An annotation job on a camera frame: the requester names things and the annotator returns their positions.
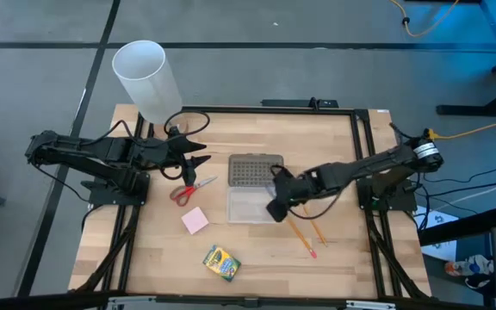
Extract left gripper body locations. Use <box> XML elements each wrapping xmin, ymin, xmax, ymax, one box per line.
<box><xmin>142</xmin><ymin>134</ymin><xmax>191</xmax><ymax>172</ymax></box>

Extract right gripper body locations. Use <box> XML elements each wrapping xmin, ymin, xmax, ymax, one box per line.
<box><xmin>272</xmin><ymin>166</ymin><xmax>319</xmax><ymax>204</ymax></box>

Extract red handled scissors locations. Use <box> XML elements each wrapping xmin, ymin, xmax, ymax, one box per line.
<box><xmin>169</xmin><ymin>175</ymin><xmax>219</xmax><ymax>208</ymax></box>

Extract orange pencil pink eraser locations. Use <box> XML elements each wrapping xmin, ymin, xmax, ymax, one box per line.
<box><xmin>285</xmin><ymin>217</ymin><xmax>319</xmax><ymax>259</ymax></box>

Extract pink sticky note pad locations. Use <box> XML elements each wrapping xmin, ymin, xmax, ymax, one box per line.
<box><xmin>181</xmin><ymin>206</ymin><xmax>210</xmax><ymax>236</ymax></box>

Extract yellow green crayon box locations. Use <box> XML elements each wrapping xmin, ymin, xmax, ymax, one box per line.
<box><xmin>201</xmin><ymin>244</ymin><xmax>242</xmax><ymax>283</ymax></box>

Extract clear pencil case grey lid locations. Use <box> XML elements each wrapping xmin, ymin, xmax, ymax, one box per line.
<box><xmin>226</xmin><ymin>153</ymin><xmax>286</xmax><ymax>225</ymax></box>

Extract white cylindrical lamp shade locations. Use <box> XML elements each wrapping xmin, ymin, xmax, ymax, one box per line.
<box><xmin>111</xmin><ymin>40</ymin><xmax>183</xmax><ymax>126</ymax></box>

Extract black bar silver brackets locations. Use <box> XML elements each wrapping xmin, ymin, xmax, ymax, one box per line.
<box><xmin>0</xmin><ymin>290</ymin><xmax>496</xmax><ymax>310</ymax></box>

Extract white paper blue logos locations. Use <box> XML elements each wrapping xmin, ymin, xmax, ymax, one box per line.
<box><xmin>415</xmin><ymin>205</ymin><xmax>459</xmax><ymax>263</ymax></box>

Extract black slanted desk bar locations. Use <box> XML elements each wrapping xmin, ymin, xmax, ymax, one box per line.
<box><xmin>418</xmin><ymin>205</ymin><xmax>496</xmax><ymax>247</ymax></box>

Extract person's orange white shoe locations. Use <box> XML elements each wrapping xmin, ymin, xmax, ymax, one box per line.
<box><xmin>443</xmin><ymin>253</ymin><xmax>494</xmax><ymax>290</ymax></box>

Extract black desk leg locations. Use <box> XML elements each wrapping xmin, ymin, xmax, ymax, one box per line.
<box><xmin>436</xmin><ymin>81</ymin><xmax>496</xmax><ymax>117</ymax></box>

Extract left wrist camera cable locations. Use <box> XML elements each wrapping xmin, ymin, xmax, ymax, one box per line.
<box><xmin>160</xmin><ymin>110</ymin><xmax>211</xmax><ymax>181</ymax></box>

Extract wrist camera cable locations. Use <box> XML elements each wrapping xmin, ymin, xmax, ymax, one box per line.
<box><xmin>160</xmin><ymin>110</ymin><xmax>211</xmax><ymax>181</ymax></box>
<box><xmin>271</xmin><ymin>163</ymin><xmax>344</xmax><ymax>221</ymax></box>

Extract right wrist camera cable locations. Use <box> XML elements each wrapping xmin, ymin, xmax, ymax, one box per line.
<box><xmin>271</xmin><ymin>163</ymin><xmax>344</xmax><ymax>221</ymax></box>

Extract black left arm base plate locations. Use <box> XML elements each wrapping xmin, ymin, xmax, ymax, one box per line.
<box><xmin>79</xmin><ymin>171</ymin><xmax>151</xmax><ymax>207</ymax></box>

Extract black aluminium table frame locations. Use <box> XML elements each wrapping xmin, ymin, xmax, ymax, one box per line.
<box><xmin>73</xmin><ymin>105</ymin><xmax>432</xmax><ymax>301</ymax></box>

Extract black bar mount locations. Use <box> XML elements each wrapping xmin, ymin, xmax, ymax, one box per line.
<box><xmin>261</xmin><ymin>97</ymin><xmax>340</xmax><ymax>109</ymax></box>

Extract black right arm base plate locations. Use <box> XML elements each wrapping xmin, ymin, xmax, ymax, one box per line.
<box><xmin>356</xmin><ymin>176</ymin><xmax>417</xmax><ymax>212</ymax></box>

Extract black floor cables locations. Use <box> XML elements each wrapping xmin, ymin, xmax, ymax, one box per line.
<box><xmin>414</xmin><ymin>165</ymin><xmax>496</xmax><ymax>232</ymax></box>

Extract yellow extension cord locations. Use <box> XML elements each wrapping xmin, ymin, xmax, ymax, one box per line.
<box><xmin>422</xmin><ymin>122</ymin><xmax>496</xmax><ymax>143</ymax></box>

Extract white cable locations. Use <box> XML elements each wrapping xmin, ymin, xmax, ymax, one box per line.
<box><xmin>428</xmin><ymin>173</ymin><xmax>496</xmax><ymax>208</ymax></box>

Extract yellow floor cable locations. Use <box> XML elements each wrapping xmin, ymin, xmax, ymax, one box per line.
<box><xmin>388</xmin><ymin>0</ymin><xmax>462</xmax><ymax>39</ymax></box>

